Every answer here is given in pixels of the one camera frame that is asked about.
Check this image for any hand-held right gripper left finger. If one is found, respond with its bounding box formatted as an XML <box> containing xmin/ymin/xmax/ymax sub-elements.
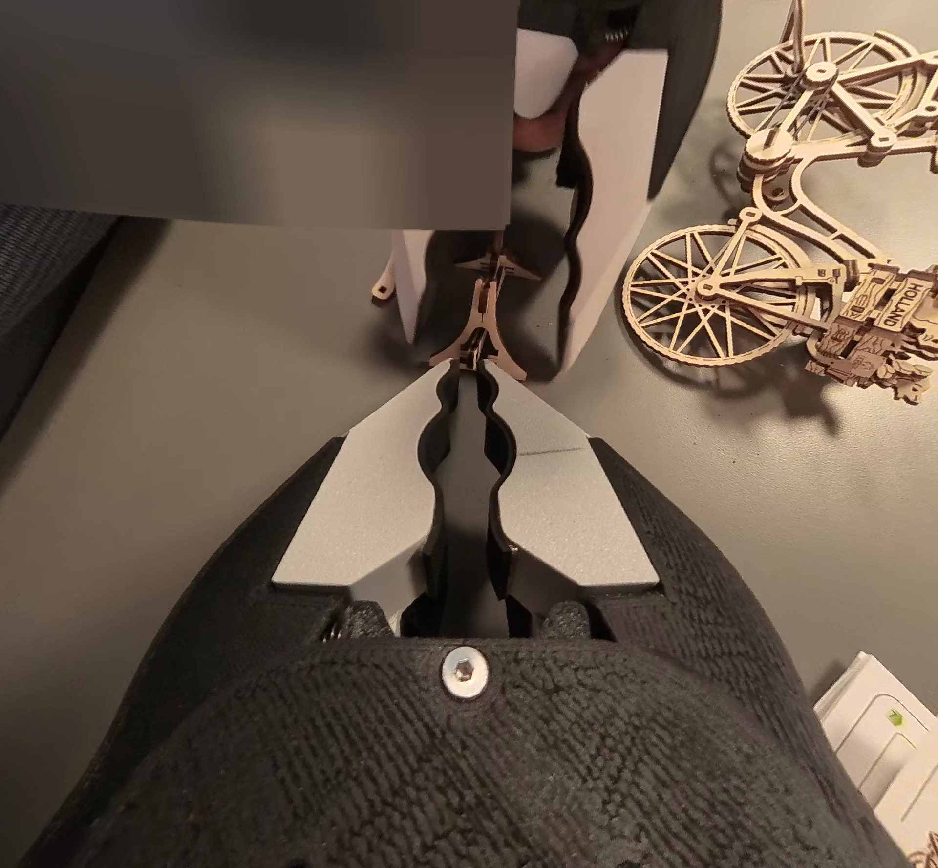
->
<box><xmin>271</xmin><ymin>362</ymin><xmax>461</xmax><ymax>589</ymax></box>

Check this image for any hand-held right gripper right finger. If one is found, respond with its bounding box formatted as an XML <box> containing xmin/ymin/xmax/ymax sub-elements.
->
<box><xmin>476</xmin><ymin>361</ymin><xmax>662</xmax><ymax>589</ymax></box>

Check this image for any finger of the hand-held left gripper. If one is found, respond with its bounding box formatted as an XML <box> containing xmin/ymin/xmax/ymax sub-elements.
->
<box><xmin>390</xmin><ymin>31</ymin><xmax>574</xmax><ymax>346</ymax></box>
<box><xmin>557</xmin><ymin>45</ymin><xmax>671</xmax><ymax>372</ymax></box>

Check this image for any slotted triangular wooden part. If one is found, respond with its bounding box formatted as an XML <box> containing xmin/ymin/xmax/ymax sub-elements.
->
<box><xmin>453</xmin><ymin>243</ymin><xmax>545</xmax><ymax>284</ymax></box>

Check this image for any flared wooden cross part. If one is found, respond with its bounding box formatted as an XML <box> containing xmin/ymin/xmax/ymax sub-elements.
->
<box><xmin>428</xmin><ymin>280</ymin><xmax>530</xmax><ymax>383</ymax></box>

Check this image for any wooden tandem bicycle model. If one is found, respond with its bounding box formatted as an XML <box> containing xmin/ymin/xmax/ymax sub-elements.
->
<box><xmin>623</xmin><ymin>0</ymin><xmax>938</xmax><ymax>407</ymax></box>

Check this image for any person's left hand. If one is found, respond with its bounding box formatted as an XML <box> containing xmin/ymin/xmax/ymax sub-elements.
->
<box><xmin>513</xmin><ymin>53</ymin><xmax>613</xmax><ymax>154</ymax></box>

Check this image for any dark knit fabric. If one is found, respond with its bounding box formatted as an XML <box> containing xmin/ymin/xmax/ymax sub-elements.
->
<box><xmin>0</xmin><ymin>204</ymin><xmax>122</xmax><ymax>436</ymax></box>

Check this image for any white instruction booklet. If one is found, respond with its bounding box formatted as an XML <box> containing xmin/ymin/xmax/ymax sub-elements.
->
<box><xmin>813</xmin><ymin>651</ymin><xmax>938</xmax><ymax>868</ymax></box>

